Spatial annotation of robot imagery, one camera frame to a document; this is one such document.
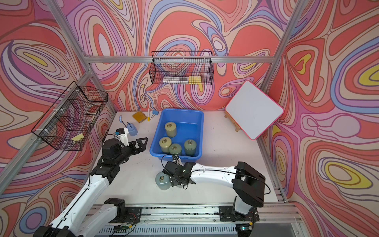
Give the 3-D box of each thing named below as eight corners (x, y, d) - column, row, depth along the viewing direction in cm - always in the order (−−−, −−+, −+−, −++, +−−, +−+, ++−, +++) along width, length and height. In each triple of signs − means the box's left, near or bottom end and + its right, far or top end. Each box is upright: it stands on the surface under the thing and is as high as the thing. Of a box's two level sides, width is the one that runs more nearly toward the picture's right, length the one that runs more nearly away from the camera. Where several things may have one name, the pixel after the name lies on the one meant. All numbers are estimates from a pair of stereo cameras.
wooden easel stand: (236, 132, 107) (238, 128, 104) (222, 115, 118) (223, 111, 115) (239, 130, 108) (241, 127, 105) (225, 114, 119) (226, 110, 116)
